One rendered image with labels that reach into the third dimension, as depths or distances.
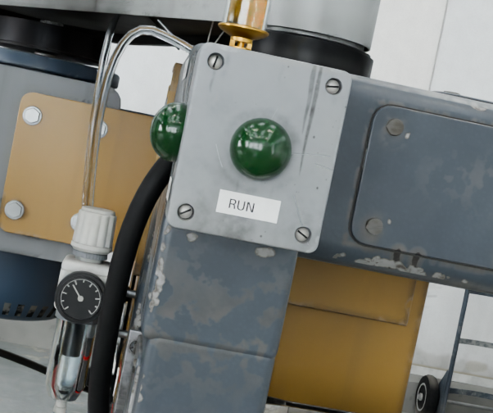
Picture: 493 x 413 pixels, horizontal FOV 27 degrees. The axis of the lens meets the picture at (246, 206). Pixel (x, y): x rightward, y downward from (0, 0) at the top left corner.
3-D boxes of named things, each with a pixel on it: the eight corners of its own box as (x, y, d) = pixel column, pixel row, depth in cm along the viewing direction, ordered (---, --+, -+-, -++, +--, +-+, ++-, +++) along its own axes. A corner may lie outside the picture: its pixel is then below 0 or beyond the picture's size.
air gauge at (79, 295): (49, 319, 73) (59, 269, 72) (52, 315, 74) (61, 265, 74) (101, 329, 73) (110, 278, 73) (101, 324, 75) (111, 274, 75)
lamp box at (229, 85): (165, 225, 49) (201, 39, 49) (162, 218, 53) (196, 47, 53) (316, 255, 50) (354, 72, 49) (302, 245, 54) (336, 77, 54)
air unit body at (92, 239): (29, 419, 73) (71, 206, 73) (36, 401, 78) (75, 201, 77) (92, 430, 74) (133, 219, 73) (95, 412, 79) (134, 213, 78)
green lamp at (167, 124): (144, 157, 49) (156, 96, 49) (144, 156, 52) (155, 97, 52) (196, 167, 50) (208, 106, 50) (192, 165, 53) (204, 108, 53)
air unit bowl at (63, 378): (39, 400, 75) (56, 318, 74) (43, 389, 78) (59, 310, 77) (80, 407, 75) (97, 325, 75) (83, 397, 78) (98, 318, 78)
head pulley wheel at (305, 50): (243, 63, 65) (251, 24, 65) (231, 70, 74) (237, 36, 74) (380, 92, 66) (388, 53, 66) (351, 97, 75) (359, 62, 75)
